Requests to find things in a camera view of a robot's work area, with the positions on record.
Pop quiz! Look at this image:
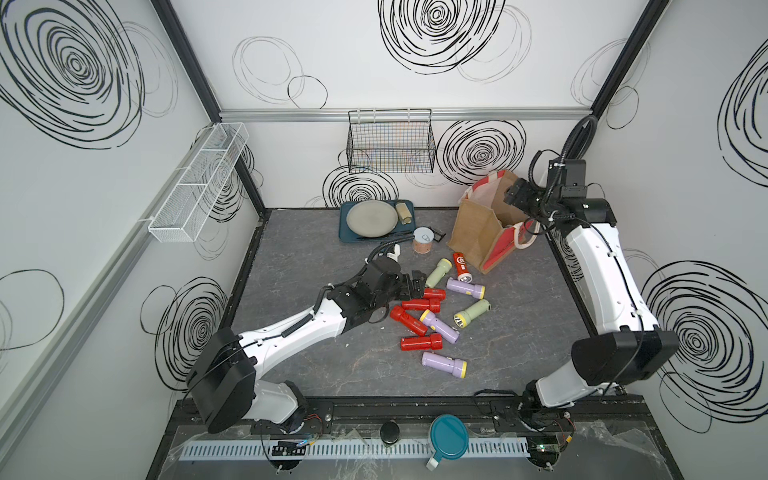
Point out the red flashlight top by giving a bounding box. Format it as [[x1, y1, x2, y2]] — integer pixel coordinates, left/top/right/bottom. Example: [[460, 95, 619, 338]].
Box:
[[423, 288, 446, 301]]

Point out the red flashlight diagonal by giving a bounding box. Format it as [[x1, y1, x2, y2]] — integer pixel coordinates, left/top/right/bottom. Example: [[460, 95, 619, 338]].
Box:
[[389, 305, 429, 337]]

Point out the brown jute tote bag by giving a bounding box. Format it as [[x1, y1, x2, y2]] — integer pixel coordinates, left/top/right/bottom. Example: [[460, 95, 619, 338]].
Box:
[[448, 170, 539, 274]]

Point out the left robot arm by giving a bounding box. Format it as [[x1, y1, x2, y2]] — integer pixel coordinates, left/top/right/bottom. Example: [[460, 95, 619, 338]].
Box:
[[186, 256, 427, 434]]

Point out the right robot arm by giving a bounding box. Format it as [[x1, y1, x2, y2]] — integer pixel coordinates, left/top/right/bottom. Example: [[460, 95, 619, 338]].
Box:
[[504, 160, 680, 408]]

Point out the light green flashlight upper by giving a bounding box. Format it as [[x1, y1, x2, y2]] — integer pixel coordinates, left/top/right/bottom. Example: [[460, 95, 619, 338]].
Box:
[[425, 258, 452, 288]]

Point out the light green flashlight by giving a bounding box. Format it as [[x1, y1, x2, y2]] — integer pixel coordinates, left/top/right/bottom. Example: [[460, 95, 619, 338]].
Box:
[[425, 258, 452, 288], [453, 300, 491, 329]]

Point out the purple flashlight centre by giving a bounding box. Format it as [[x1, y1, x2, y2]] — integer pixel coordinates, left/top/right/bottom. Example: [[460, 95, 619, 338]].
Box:
[[420, 310, 460, 344]]

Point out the small orange can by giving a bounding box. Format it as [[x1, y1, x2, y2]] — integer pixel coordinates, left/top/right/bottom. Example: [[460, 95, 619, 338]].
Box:
[[412, 227, 435, 255]]

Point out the red white flashlight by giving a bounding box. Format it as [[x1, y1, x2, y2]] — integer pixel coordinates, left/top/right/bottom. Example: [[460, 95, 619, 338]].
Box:
[[453, 252, 473, 283]]

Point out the light green flashlight lower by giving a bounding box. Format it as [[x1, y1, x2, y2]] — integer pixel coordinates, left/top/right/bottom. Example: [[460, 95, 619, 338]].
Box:
[[453, 300, 491, 329]]

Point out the red flashlight bottom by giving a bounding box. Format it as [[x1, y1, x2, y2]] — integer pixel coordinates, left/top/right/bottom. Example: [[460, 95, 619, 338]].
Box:
[[399, 333, 443, 351]]

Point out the dark teal tray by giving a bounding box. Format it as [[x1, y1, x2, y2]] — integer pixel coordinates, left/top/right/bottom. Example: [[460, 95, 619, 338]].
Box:
[[339, 200, 416, 243]]

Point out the purple flashlight near bag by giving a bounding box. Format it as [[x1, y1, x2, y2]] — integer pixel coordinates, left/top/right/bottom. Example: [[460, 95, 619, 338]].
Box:
[[446, 278, 486, 300]]

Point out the grey round plate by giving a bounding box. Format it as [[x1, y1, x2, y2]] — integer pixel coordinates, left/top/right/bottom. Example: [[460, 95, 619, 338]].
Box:
[[346, 200, 399, 238]]

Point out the purple flashlight bottom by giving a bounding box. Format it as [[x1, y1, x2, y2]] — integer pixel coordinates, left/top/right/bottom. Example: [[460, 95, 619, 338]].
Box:
[[421, 352, 468, 379]]

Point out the black round knob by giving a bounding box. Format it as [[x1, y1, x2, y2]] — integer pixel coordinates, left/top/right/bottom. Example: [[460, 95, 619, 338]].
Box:
[[379, 420, 400, 446]]

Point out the teal round lid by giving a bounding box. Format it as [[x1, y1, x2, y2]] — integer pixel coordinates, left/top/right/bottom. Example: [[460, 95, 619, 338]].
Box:
[[426, 414, 469, 471]]

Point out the black wire wall basket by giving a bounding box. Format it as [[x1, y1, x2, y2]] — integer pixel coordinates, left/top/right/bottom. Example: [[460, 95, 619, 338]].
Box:
[[345, 108, 437, 174]]

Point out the white slotted cable duct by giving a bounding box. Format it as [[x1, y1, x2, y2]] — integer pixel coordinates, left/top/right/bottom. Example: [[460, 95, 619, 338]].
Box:
[[177, 438, 530, 461]]

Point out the white wire wall shelf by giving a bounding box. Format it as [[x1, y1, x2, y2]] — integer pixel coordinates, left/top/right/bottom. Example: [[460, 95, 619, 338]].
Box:
[[148, 122, 249, 243]]

